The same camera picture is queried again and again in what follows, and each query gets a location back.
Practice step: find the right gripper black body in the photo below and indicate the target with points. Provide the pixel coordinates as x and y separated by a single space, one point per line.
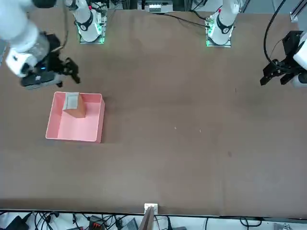
54 52

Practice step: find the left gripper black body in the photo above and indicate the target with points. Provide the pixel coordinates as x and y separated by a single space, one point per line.
291 43

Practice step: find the kraft paper carton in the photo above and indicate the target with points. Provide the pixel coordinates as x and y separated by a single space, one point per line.
80 114
71 101

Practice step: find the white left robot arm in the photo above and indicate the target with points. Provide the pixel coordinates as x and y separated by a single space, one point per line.
224 26

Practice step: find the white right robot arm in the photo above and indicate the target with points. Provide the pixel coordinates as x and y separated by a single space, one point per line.
14 26

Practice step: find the pink plastic tray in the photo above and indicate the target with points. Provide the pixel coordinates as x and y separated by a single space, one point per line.
79 129

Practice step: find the aluminium corner profile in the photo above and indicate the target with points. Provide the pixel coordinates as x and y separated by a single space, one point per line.
297 10

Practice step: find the white power strip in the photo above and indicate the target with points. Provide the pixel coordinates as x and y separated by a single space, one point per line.
159 8

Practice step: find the orange black adapter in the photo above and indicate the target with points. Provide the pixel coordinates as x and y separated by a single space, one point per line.
96 224

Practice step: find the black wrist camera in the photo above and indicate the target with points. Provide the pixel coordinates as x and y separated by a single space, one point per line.
36 80

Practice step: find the steel arm base plate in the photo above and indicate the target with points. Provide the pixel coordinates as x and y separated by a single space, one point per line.
218 45
92 42

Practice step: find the white post bracket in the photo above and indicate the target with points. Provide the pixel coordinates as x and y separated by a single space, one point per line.
156 207

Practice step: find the aluminium camera post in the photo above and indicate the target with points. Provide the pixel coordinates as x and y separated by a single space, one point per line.
146 220

